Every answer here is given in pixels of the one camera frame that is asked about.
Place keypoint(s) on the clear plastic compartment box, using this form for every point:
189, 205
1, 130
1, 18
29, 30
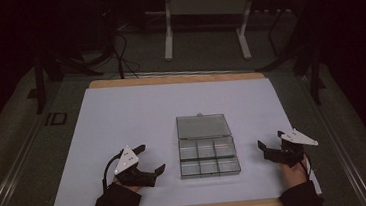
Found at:
207, 154

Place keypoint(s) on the person's right hand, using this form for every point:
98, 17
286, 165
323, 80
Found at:
291, 175

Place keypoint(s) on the white table mat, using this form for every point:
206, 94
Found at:
122, 121

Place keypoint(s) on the white metal stand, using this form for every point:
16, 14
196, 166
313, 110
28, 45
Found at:
202, 7

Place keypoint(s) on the person's left hand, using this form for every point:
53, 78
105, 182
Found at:
133, 188

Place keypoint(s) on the black tripod stand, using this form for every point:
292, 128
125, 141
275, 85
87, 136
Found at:
40, 82
313, 71

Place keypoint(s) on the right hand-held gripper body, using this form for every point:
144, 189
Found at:
292, 150

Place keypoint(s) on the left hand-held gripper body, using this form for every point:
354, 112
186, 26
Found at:
127, 161

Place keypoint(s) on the aluminium floor rail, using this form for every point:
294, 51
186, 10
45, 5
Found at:
7, 185
338, 143

